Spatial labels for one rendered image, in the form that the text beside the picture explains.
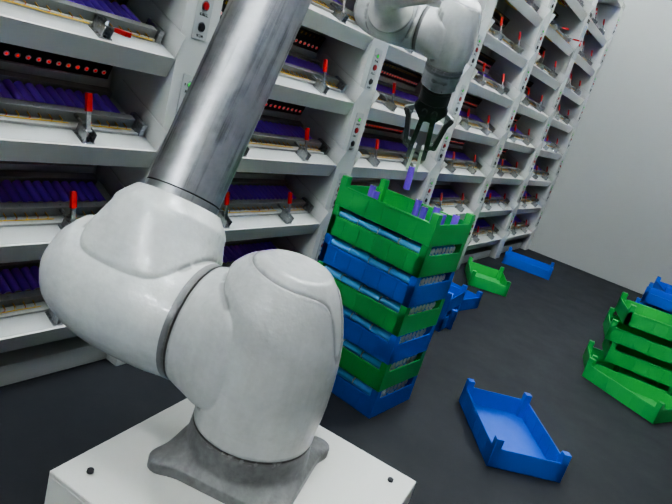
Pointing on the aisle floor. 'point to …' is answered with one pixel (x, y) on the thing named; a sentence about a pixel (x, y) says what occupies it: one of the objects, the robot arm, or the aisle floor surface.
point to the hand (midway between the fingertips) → (415, 157)
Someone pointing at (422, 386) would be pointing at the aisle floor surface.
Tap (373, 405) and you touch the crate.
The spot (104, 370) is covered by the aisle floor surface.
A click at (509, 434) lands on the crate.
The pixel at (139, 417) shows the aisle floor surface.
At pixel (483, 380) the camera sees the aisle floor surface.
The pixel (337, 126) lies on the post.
